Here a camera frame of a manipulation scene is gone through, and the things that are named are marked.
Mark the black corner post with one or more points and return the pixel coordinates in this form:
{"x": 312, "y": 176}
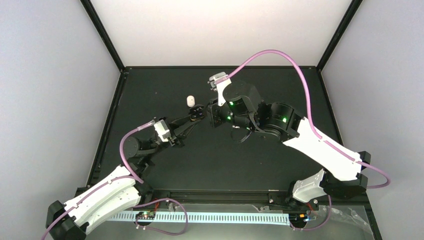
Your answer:
{"x": 339, "y": 32}
{"x": 101, "y": 30}

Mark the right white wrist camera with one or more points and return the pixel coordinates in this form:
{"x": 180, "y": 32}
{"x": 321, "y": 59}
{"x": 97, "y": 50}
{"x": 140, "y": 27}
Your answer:
{"x": 218, "y": 83}

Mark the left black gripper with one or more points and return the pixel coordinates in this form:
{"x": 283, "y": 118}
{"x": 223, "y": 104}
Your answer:
{"x": 177, "y": 132}

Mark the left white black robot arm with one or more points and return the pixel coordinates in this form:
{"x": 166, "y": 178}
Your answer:
{"x": 123, "y": 188}

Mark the white earbud case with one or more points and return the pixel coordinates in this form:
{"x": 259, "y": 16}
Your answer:
{"x": 190, "y": 101}

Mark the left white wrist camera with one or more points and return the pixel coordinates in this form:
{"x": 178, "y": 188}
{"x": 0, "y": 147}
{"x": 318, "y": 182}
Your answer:
{"x": 162, "y": 130}

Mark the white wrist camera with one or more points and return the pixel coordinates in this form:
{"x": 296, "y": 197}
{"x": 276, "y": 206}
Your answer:
{"x": 162, "y": 130}
{"x": 218, "y": 83}

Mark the white slotted cable duct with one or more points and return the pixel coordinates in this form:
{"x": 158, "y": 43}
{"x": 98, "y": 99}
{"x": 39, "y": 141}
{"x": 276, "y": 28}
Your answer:
{"x": 281, "y": 219}

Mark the left black corner post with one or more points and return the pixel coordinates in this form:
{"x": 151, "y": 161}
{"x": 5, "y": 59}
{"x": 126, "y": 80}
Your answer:
{"x": 101, "y": 30}

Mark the black mounting rail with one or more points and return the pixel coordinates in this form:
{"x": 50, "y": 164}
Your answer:
{"x": 274, "y": 199}

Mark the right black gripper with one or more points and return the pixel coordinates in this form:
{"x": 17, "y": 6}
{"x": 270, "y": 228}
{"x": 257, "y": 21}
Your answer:
{"x": 215, "y": 119}

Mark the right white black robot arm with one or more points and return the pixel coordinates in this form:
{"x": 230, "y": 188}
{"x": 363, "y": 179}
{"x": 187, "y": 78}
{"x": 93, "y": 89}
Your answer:
{"x": 240, "y": 104}

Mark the black gold charging case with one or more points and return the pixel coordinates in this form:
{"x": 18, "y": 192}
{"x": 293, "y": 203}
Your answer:
{"x": 197, "y": 112}

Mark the right black corner post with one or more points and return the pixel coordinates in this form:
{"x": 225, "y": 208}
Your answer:
{"x": 339, "y": 32}

